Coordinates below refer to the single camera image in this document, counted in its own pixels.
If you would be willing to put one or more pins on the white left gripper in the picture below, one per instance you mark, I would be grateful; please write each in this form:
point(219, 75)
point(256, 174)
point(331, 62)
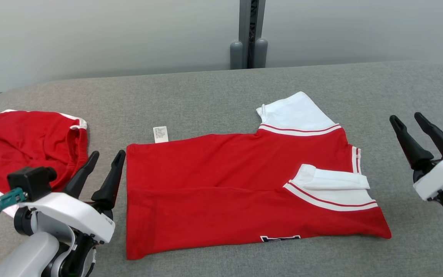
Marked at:
point(71, 213)

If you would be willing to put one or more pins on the red white-striped shorts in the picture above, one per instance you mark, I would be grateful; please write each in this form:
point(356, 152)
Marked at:
point(25, 146)

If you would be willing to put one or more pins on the red white jersey shirt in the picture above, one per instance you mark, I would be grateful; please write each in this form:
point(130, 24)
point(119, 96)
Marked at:
point(225, 184)

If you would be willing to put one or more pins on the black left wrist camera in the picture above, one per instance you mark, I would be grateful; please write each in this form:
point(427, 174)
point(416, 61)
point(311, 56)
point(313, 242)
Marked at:
point(31, 181)

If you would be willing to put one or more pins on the grey partition post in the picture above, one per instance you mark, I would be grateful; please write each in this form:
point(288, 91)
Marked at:
point(244, 27)

